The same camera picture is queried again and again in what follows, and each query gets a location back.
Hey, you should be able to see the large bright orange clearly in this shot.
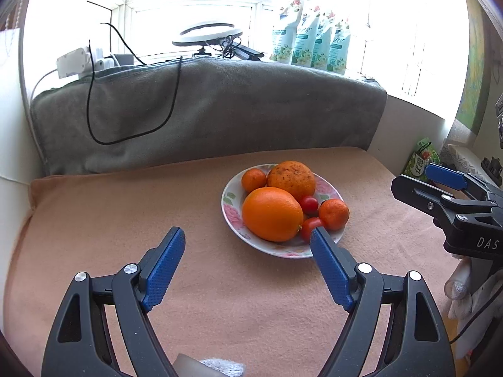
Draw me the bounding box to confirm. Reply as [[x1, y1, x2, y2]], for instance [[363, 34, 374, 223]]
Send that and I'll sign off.
[[241, 187, 303, 243]]

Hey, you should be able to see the medium tangerine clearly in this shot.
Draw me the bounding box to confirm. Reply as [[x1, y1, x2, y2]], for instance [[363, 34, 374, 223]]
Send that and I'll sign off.
[[318, 199, 350, 231]]

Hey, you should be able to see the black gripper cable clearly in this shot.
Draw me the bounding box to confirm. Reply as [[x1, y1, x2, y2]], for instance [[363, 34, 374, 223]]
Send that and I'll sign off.
[[449, 281, 503, 346]]

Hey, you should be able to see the grey cushion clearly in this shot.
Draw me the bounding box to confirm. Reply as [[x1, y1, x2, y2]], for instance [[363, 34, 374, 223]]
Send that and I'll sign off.
[[30, 57, 387, 175]]

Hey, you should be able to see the green snack bag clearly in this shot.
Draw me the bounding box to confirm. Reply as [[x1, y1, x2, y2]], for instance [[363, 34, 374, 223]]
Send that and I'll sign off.
[[402, 138, 441, 182]]

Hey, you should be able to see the right hand white glove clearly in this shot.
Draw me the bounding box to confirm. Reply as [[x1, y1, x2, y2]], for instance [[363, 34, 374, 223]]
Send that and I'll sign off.
[[444, 257, 502, 360]]

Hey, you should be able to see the cherry tomato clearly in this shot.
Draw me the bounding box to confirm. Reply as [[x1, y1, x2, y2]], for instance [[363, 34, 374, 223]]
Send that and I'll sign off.
[[298, 196, 319, 216], [299, 217, 325, 243]]

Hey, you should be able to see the speckled dark orange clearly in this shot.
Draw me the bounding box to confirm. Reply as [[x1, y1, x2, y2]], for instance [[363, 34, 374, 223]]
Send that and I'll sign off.
[[267, 161, 316, 200]]

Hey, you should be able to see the left hand white glove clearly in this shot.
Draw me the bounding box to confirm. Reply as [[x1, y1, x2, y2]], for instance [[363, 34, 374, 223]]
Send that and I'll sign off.
[[172, 353, 246, 377]]

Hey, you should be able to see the small tangerine with stem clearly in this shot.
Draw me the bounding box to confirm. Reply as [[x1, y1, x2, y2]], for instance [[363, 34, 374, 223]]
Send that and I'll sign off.
[[241, 168, 267, 193]]

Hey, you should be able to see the ring light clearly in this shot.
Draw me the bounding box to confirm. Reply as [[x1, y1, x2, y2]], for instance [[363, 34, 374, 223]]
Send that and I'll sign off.
[[172, 22, 243, 47]]

